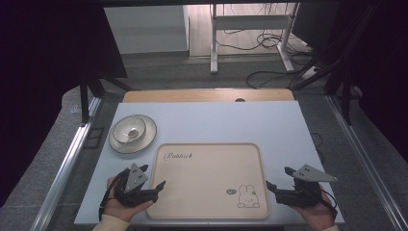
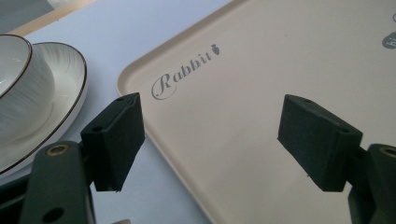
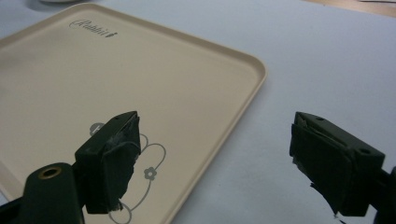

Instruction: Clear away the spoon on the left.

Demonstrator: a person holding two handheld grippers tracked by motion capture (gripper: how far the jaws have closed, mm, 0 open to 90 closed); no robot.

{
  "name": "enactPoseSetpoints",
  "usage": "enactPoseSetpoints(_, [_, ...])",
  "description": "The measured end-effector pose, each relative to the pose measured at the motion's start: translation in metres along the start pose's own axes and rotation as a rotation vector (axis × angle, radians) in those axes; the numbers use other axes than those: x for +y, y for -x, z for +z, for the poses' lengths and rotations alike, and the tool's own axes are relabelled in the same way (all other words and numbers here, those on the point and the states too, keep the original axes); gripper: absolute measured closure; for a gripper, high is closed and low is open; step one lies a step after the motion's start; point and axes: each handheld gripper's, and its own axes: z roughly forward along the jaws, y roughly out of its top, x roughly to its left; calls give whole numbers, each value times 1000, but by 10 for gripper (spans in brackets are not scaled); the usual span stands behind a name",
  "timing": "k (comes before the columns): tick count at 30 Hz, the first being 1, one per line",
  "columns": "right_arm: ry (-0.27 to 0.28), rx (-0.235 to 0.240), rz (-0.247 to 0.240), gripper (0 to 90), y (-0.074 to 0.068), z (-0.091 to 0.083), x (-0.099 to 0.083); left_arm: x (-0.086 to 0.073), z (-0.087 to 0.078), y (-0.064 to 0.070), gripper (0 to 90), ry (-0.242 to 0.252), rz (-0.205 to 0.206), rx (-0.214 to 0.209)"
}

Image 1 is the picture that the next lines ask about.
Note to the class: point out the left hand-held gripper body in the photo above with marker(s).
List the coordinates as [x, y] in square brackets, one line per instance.
[136, 177]

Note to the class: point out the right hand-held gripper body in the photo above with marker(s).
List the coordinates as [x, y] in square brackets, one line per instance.
[309, 174]

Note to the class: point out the person's left hand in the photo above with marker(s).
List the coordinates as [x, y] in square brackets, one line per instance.
[120, 210]

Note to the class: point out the person's right hand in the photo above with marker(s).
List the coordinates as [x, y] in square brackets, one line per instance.
[317, 216]

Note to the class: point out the white plate with dark rim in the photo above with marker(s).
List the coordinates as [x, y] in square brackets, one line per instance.
[148, 139]

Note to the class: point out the white spoon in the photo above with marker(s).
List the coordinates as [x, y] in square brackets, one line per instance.
[133, 132]

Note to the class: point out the beige tray with rabbit print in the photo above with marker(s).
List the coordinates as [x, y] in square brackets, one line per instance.
[205, 183]

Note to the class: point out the white bowl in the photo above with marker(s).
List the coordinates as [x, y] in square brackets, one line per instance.
[123, 126]

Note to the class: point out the dark floor grate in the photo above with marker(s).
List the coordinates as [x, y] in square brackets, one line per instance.
[94, 138]

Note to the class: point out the black metal stand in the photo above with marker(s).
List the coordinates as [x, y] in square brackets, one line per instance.
[84, 102]
[345, 102]

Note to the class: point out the wooden desk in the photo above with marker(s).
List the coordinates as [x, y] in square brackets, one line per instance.
[192, 95]

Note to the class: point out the white power strip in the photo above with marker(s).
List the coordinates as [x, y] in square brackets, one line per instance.
[309, 72]

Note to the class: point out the white panel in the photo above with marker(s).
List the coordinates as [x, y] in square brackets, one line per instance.
[147, 29]

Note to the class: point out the aluminium rail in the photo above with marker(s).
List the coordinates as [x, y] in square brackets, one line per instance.
[64, 173]
[365, 163]

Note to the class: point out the white metal desk frame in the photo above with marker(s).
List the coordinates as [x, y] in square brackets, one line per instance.
[250, 21]

